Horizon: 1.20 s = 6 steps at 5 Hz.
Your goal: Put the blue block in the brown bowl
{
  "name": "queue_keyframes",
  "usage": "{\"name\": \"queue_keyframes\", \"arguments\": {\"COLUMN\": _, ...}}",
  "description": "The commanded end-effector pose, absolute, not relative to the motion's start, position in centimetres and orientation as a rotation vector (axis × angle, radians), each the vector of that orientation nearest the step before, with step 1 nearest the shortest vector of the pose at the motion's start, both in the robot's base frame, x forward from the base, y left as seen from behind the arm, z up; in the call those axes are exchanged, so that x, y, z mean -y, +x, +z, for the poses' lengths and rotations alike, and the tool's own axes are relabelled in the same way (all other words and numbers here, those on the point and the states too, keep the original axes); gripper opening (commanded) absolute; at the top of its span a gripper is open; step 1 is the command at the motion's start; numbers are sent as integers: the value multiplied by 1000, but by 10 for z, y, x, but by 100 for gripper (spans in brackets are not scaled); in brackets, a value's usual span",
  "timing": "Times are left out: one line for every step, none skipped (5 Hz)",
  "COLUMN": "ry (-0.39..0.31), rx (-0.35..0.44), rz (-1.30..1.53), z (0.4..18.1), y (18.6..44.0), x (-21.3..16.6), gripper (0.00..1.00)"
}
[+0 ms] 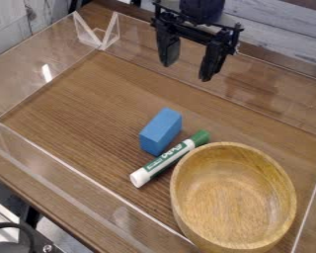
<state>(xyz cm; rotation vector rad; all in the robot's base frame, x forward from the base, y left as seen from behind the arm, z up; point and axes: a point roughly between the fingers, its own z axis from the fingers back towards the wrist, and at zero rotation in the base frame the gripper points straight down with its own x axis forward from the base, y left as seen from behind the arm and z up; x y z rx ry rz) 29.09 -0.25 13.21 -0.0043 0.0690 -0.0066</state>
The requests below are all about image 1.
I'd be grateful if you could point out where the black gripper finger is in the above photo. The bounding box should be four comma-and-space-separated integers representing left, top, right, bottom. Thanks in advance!
199, 41, 228, 82
158, 24, 180, 67

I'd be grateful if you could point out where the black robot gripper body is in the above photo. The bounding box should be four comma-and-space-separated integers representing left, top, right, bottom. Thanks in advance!
152, 0, 244, 54

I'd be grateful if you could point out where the blue rectangular block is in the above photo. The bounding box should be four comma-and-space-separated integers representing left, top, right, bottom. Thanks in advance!
140, 108, 182, 156

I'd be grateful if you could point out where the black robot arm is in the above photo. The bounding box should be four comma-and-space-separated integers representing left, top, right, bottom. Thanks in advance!
152, 0, 244, 82

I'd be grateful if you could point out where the brown wooden bowl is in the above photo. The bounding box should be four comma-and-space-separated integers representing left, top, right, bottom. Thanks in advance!
170, 142, 298, 253

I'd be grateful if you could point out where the green and white marker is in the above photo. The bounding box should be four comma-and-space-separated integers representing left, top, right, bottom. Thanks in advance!
130, 129, 210, 188

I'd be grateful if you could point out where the black metal stand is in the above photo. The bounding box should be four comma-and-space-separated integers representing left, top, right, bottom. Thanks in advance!
19, 206, 65, 253

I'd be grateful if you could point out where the clear acrylic triangular bracket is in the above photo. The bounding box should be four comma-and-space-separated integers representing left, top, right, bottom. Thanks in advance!
72, 12, 120, 51

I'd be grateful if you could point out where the clear acrylic front wall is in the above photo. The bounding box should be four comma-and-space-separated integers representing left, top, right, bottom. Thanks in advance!
0, 123, 198, 253

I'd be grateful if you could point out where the black cable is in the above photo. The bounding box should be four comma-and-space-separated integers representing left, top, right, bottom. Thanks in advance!
0, 221, 37, 253

